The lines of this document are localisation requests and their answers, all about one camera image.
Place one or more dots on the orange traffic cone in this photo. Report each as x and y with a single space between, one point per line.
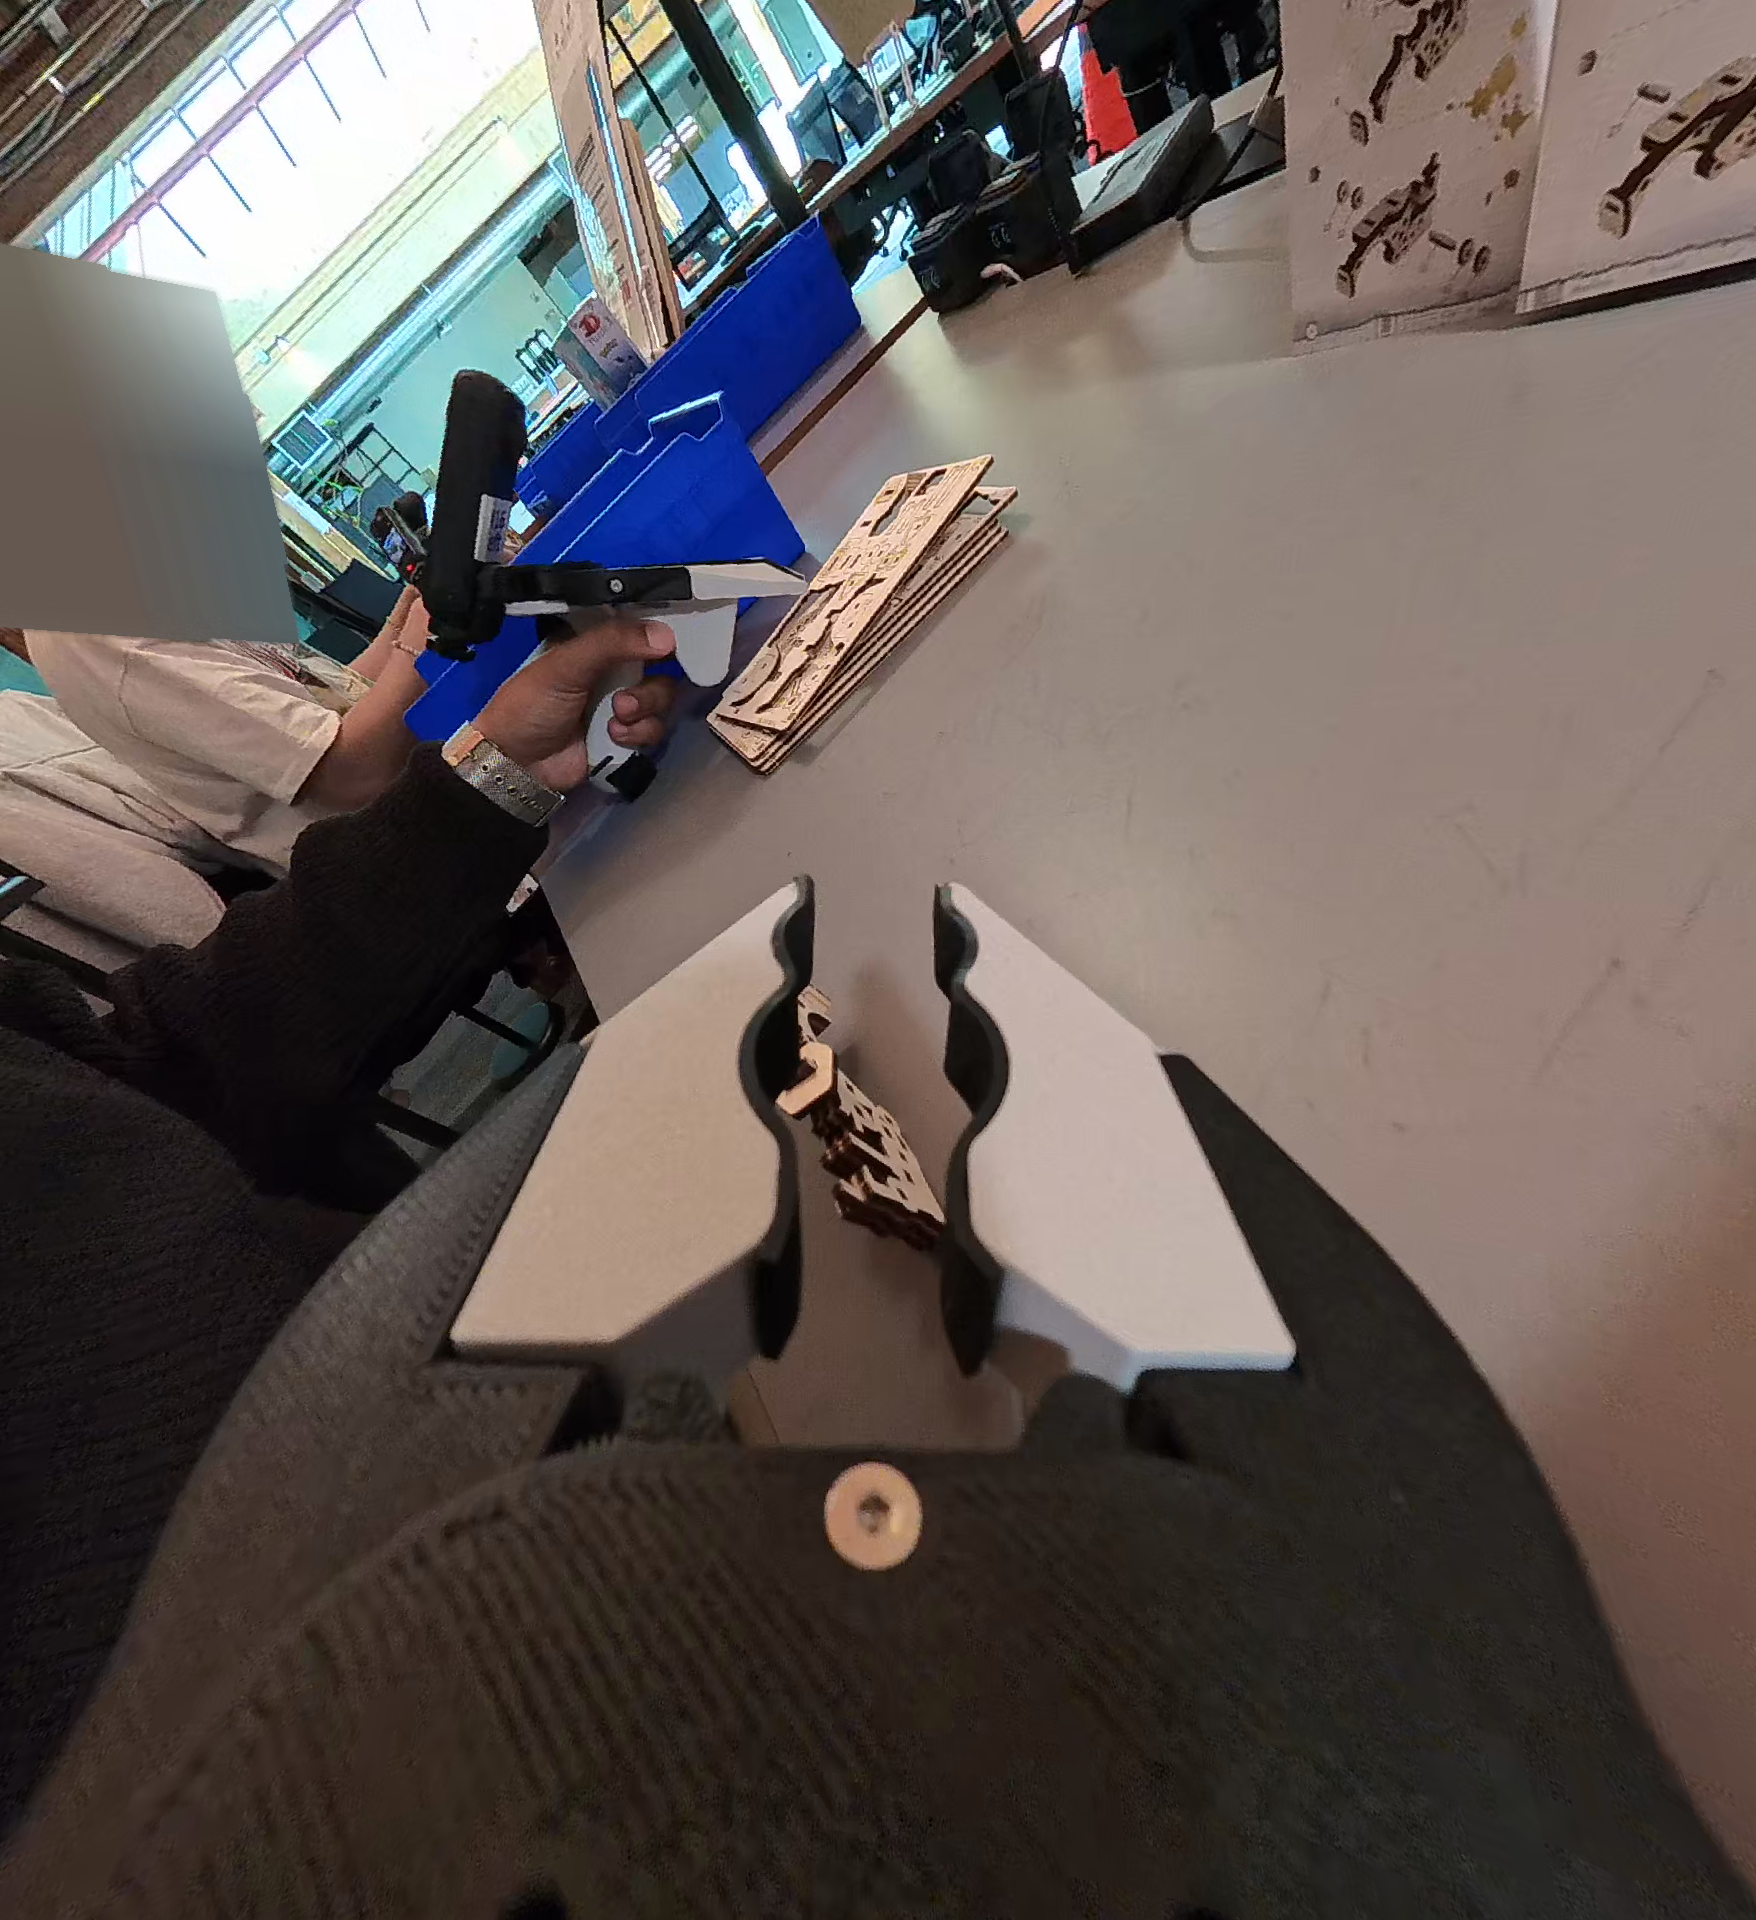
1107 89

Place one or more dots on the stack of wooden puzzle sheets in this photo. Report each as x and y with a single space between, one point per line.
864 617

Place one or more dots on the black charger dock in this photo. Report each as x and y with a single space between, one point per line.
990 225

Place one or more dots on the printed instruction booklet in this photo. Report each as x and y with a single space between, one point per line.
1419 166

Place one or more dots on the person's left hand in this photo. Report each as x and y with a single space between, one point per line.
555 704

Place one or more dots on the small blue plastic bin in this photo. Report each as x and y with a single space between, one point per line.
571 459

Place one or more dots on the person's left forearm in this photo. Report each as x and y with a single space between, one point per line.
337 961

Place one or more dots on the leaning cardboard sheets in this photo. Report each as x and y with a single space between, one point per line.
608 166

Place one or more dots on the grey desk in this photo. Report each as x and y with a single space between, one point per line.
1343 676

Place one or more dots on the dark grey case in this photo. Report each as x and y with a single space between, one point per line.
1141 172

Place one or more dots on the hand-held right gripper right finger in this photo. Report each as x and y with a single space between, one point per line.
1117 1201

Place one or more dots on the short blue plastic bin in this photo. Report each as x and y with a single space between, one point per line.
699 512

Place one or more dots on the wooden model assembly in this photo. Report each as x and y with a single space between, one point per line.
864 1126

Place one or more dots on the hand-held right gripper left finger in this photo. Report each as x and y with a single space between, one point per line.
637 1170

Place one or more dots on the long blue plastic bin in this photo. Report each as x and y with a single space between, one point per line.
774 323

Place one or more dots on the silver wristwatch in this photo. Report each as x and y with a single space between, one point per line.
510 782

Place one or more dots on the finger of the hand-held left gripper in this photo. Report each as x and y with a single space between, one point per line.
742 580

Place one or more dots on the red white carton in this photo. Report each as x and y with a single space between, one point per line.
601 345

